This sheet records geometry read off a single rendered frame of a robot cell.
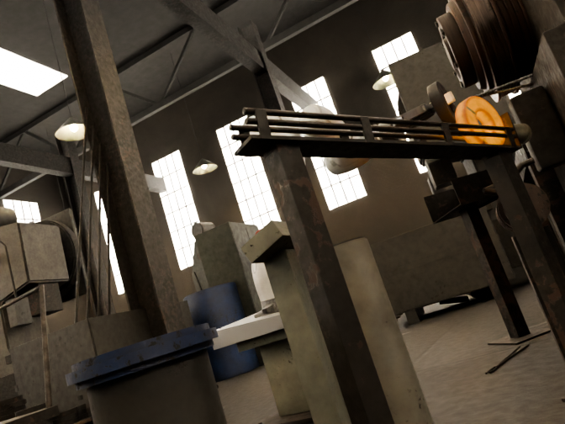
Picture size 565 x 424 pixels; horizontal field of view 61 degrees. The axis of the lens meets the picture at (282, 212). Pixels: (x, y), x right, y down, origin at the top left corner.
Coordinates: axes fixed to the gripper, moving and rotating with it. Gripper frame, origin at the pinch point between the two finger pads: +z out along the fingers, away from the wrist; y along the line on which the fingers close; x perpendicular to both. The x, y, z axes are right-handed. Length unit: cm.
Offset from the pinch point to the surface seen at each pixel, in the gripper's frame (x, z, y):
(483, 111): -11.2, 9.6, 10.7
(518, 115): -11.4, 15.7, -13.3
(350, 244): -32, -28, 37
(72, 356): -8, -320, -69
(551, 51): -4.5, 29.7, 5.1
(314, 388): -61, -48, 45
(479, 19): 23.7, 18.6, -18.6
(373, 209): 153, -392, -982
